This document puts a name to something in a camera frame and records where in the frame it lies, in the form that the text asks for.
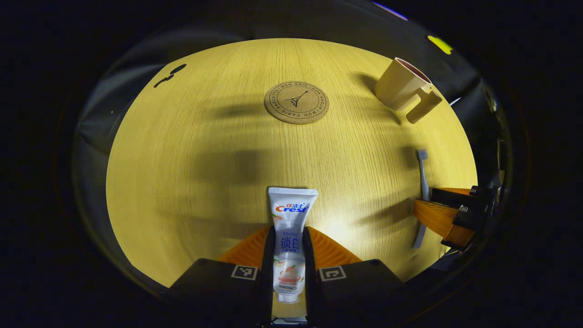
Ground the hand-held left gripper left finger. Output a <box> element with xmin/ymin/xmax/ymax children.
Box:
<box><xmin>166</xmin><ymin>225</ymin><xmax>276</xmax><ymax>328</ymax></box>

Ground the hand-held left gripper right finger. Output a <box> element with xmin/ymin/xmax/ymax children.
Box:
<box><xmin>302</xmin><ymin>226</ymin><xmax>406</xmax><ymax>328</ymax></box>

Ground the light blue toothbrush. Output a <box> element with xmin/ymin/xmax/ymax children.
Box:
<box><xmin>412</xmin><ymin>149</ymin><xmax>430</xmax><ymax>249</ymax></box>

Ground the white toothpaste tube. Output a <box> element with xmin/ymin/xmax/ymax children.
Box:
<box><xmin>268</xmin><ymin>187</ymin><xmax>319</xmax><ymax>304</ymax></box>

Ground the beige cup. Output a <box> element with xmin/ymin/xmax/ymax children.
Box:
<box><xmin>373</xmin><ymin>57</ymin><xmax>443</xmax><ymax>124</ymax></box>

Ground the round cork coaster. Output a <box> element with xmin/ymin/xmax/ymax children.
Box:
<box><xmin>264</xmin><ymin>81</ymin><xmax>330</xmax><ymax>125</ymax></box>

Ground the wooden desktop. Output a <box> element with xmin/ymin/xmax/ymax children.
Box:
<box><xmin>106</xmin><ymin>38</ymin><xmax>478</xmax><ymax>319</ymax></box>

